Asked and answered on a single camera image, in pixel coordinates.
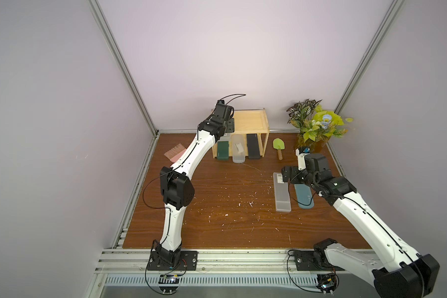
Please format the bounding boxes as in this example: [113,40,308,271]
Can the right small circuit board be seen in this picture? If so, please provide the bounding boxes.
[316,273,339,295]

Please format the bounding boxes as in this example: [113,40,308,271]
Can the small circuit board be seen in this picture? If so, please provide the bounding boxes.
[158,274,181,296]
[316,273,339,295]

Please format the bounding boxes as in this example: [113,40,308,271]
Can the frosted pencil case small label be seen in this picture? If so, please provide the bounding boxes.
[273,173,291,212]

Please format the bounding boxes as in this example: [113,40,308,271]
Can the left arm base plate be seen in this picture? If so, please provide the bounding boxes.
[147,250,198,271]

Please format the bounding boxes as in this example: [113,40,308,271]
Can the pink hand brush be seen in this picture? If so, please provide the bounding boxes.
[164,144,186,163]

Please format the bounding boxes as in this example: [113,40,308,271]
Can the dark green pencil case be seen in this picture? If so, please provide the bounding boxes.
[217,141,229,161]

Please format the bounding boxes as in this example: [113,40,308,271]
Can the light wooden shelf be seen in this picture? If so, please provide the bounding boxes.
[212,109,269,158]

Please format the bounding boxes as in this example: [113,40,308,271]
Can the left small circuit board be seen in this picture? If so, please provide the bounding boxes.
[158,274,181,296]

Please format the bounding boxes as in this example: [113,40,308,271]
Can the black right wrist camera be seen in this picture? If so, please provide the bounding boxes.
[304,153,332,176]

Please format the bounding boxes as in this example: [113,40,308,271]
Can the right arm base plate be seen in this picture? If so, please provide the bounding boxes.
[288,250,343,271]

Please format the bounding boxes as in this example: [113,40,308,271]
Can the dark grey pencil case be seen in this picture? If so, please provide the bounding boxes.
[247,134,261,160]

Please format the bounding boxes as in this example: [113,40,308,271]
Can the amber glass vase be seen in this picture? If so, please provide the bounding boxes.
[294,134,326,153]

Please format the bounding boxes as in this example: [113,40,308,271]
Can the teal pencil case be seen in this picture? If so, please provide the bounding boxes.
[294,184,314,209]

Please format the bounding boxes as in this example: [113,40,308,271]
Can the aluminium front rail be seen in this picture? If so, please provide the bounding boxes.
[96,248,381,276]

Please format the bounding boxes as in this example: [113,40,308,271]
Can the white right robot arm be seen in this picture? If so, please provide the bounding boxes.
[281,166,440,298]

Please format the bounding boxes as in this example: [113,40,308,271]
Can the green trowel with wooden handle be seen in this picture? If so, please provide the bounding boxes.
[273,138,285,160]

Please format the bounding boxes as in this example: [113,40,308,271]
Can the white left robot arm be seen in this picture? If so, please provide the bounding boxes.
[153,118,234,267]

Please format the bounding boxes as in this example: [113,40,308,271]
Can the translucent rounded pencil case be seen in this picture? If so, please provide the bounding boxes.
[231,134,246,163]

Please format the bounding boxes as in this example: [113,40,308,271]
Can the artificial green leafy plant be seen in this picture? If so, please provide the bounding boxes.
[286,99,354,143]

